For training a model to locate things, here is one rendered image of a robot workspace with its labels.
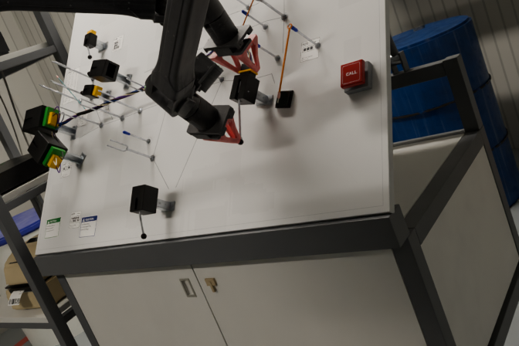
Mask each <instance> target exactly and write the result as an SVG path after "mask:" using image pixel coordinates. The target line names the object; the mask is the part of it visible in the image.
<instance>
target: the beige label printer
mask: <svg viewBox="0 0 519 346"><path fill-rule="evenodd" d="M38 235H39V234H38ZM38 235H36V236H33V237H32V238H31V239H29V240H27V241H25V244H26V245H27V247H28V249H29V252H30V253H31V255H32V258H34V257H36V255H35V254H36V245H37V240H38ZM4 273H5V281H6V284H8V286H7V287H5V289H7V290H6V295H7V298H8V300H9V298H10V296H11V294H12V292H13V291H19V290H24V291H23V293H22V295H21V298H20V301H19V305H13V306H12V309H16V310H21V309H31V308H41V307H40V306H39V303H38V301H37V299H36V297H35V295H34V293H33V292H32V290H31V288H30V286H29V284H28V282H27V280H26V278H25V276H24V274H23V272H22V271H21V269H20V267H19V265H18V263H17V261H16V259H15V257H14V255H13V253H11V255H10V256H9V257H8V259H7V261H6V262H5V267H4ZM43 279H44V280H45V282H46V285H47V287H48V288H49V290H50V292H51V294H52V295H53V298H54V300H55V302H57V301H58V300H60V299H61V298H63V297H64V296H65V295H66V294H65V292H64V290H63V288H62V286H61V285H60V283H59V281H58V279H57V277H56V276H43Z"/></svg>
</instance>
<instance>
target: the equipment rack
mask: <svg viewBox="0 0 519 346"><path fill-rule="evenodd" d="M33 13H34V16H35V17H36V20H37V22H38V23H39V27H40V29H41V30H42V33H43V35H44V36H45V39H46V42H43V43H40V44H38V45H35V46H30V47H28V48H25V49H21V50H19V51H15V52H13V53H9V54H6V55H3V56H0V80H1V79H3V77H2V74H1V71H3V73H4V75H5V77H7V76H10V75H12V74H13V73H16V72H18V71H20V70H22V69H24V68H26V67H28V66H31V65H32V64H34V63H37V62H38V61H40V60H42V59H45V58H47V57H49V56H51V55H53V56H54V58H55V60H56V61H57V62H58V63H62V64H63V65H65V66H66V65H67V60H68V53H67V51H66V48H65V46H64V45H63V42H62V40H61V38H60V36H59V33H58V32H57V29H56V27H55V25H54V23H53V20H52V18H51V16H50V14H49V12H33ZM0 141H1V143H2V145H3V147H4V149H5V151H6V153H7V155H8V157H9V159H13V158H17V157H19V156H21V155H20V153H19V150H18V148H17V147H16V145H15V142H14V140H13V138H12V136H11V134H10V132H9V130H8V128H7V126H6V124H5V122H4V120H3V118H2V115H1V114H0ZM48 175H49V169H48V170H46V171H44V172H43V173H41V174H39V175H37V176H35V177H33V178H30V179H29V180H27V181H25V182H23V183H22V184H20V185H17V186H15V187H14V188H11V189H9V190H8V191H6V192H4V193H2V194H0V230H1V232H2V234H3V236H4V237H5V240H6V242H7V243H8V246H9V248H10V250H11V251H12V253H13V255H14V257H15V259H16V261H17V263H18V265H19V267H20V269H21V271H22V272H23V274H24V276H25V278H26V280H27V282H28V284H29V286H30V288H31V290H32V292H33V293H34V295H35V297H36V299H37V301H38V303H39V306H40V307H41V308H31V309H21V310H16V309H12V306H8V298H7V295H6V293H4V294H3V295H2V296H0V328H27V329H52V330H53V332H54V334H55V336H56V338H57V340H58V342H59V344H60V346H78V345H77V343H76V341H75V339H74V337H73V335H72V333H71V331H70V329H69V327H68V325H67V322H68V321H70V320H71V319H72V318H73V317H75V316H76V314H75V312H74V310H73V308H72V307H70V306H71V304H70V302H69V300H68V298H67V296H66V295H65V296H64V297H63V298H61V299H60V300H58V301H57V302H55V300H54V298H53V295H52V294H51V292H50V290H49V288H48V287H47V285H46V282H45V280H44V279H43V277H42V274H41V273H40V271H39V268H38V267H37V265H36V262H35V260H34V259H33V258H32V255H31V253H30V252H29V249H28V247H27V245H26V244H25V241H24V239H23V238H22V235H21V233H20V231H19V230H18V228H17V226H16V224H15V222H14V220H13V218H12V216H11V214H10V212H9V211H11V210H12V209H14V208H16V207H18V206H19V205H21V204H23V203H25V202H27V201H28V200H30V201H31V203H32V205H33V207H34V209H35V211H36V213H37V215H38V217H39V219H40V221H41V217H42V207H41V205H40V204H39V200H40V202H41V203H42V206H43V203H44V201H43V199H42V196H41V195H40V194H41V193H43V192H45V191H46V185H47V180H48ZM40 183H41V184H40ZM33 187H34V188H33ZM23 192H24V193H23ZM18 195H19V196H18ZM16 196H17V197H16ZM36 196H39V200H38V199H37V197H36ZM10 199H11V200H10ZM69 307H70V308H69ZM67 308H69V309H68V310H66V309H67ZM65 310H66V311H65ZM63 311H65V312H64V313H63ZM61 313H62V314H61Z"/></svg>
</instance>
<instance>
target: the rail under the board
mask: <svg viewBox="0 0 519 346"><path fill-rule="evenodd" d="M408 236H409V230H408V227H407V225H406V222H405V219H404V216H403V214H402V210H401V208H400V205H399V204H396V205H395V212H394V213H388V214H381V215H368V216H362V217H355V218H348V219H336V220H329V221H323V222H310V223H304V224H297V225H290V226H277V227H271V228H265V229H252V230H246V231H238V232H227V233H219V234H213V235H207V236H194V237H187V238H180V239H168V240H162V241H155V242H148V243H136V244H129V245H122V246H110V247H104V248H96V249H85V250H77V251H71V252H64V253H52V254H46V255H38V256H36V257H34V258H33V259H34V260H35V262H36V265H37V267H38V268H39V271H40V273H41V274H42V276H58V275H68V274H78V273H97V272H107V271H117V270H136V269H145V268H155V267H166V266H184V265H194V264H204V263H223V262H233V261H243V260H261V259H272V258H282V257H292V256H310V255H320V254H331V253H349V252H359V251H369V250H379V249H398V248H401V246H402V244H403V243H404V242H405V240H406V239H407V237H408Z"/></svg>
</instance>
